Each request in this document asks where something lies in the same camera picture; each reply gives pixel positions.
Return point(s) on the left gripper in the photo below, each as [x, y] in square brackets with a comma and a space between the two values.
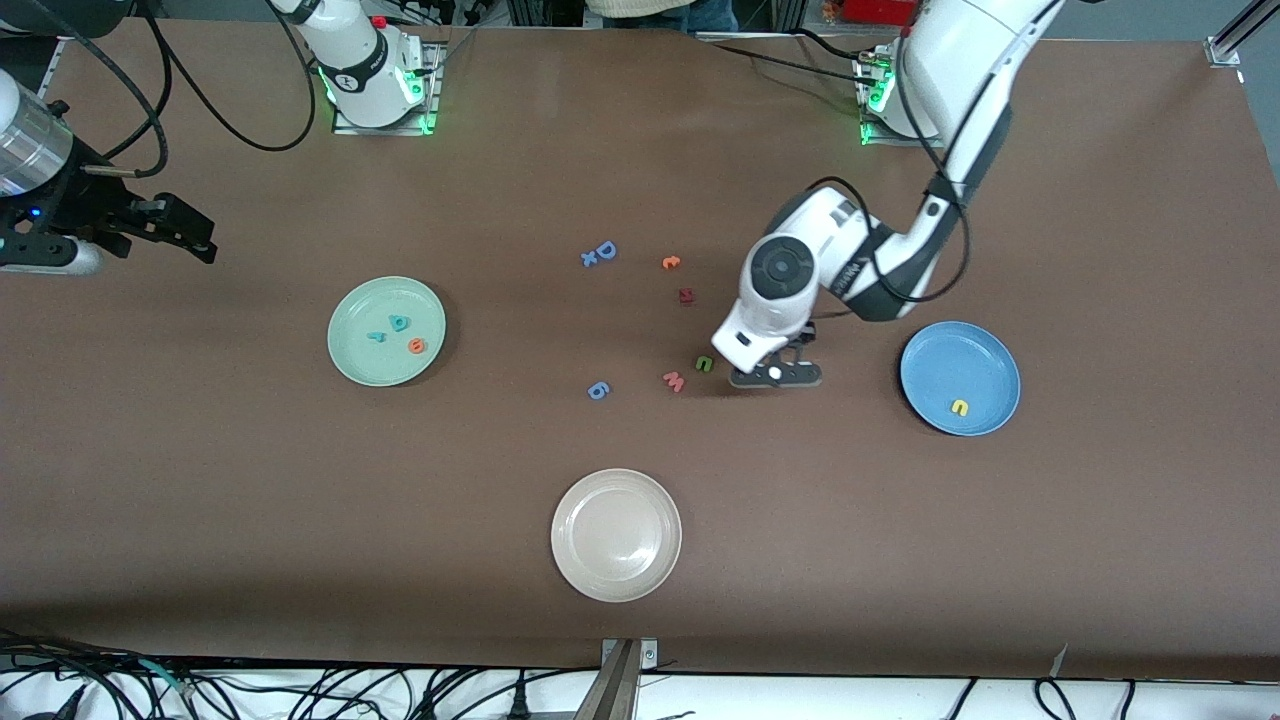
[807, 328]

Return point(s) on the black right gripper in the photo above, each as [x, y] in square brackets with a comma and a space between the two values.
[72, 203]

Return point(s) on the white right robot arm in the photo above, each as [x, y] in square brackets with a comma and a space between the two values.
[360, 70]

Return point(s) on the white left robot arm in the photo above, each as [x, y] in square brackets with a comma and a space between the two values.
[960, 60]

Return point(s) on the pink foam letter w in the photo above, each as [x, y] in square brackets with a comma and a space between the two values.
[674, 381]

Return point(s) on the blue plate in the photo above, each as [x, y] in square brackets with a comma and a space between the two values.
[960, 365]

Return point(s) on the blue foam letter g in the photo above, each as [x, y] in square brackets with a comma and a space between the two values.
[598, 391]

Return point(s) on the blue foam letter D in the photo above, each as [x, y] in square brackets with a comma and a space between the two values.
[600, 250]

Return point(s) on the mint green plate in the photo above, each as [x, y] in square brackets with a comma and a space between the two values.
[386, 365]

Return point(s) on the beige plate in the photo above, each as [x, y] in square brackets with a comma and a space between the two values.
[616, 535]

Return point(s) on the red box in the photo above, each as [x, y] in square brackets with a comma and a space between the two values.
[870, 10]

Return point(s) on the person in blue jeans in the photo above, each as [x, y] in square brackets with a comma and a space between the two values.
[650, 10]

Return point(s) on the white paper scrap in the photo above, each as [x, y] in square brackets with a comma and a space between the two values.
[1058, 660]

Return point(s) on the black power plug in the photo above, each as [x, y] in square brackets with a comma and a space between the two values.
[518, 702]

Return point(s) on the aluminium frame profile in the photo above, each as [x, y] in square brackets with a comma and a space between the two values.
[50, 70]
[1235, 35]

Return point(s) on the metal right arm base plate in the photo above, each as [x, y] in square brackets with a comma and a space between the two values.
[385, 129]

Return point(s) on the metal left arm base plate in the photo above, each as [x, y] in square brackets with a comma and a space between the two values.
[895, 142]

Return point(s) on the metal table edge bracket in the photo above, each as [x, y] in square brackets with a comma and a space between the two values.
[648, 655]

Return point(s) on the dark metal post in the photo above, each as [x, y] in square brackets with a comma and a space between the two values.
[610, 695]

